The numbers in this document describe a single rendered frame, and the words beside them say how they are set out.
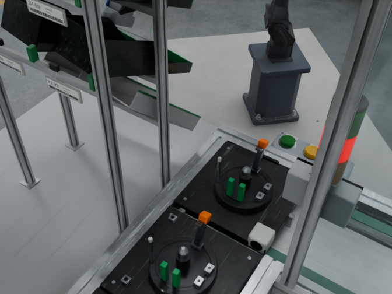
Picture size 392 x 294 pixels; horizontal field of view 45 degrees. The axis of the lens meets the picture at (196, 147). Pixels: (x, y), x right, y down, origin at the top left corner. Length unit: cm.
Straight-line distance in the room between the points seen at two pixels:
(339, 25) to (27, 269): 309
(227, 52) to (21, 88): 169
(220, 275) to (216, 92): 74
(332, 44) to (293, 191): 277
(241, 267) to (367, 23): 59
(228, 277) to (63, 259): 40
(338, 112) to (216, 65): 107
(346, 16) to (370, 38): 335
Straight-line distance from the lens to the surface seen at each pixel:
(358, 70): 61
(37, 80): 317
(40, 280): 115
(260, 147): 109
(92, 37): 77
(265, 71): 133
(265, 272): 102
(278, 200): 112
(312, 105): 157
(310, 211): 82
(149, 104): 104
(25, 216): 127
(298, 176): 81
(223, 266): 100
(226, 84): 160
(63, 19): 80
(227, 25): 362
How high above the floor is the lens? 183
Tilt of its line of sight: 45 degrees down
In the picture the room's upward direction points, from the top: 2 degrees clockwise
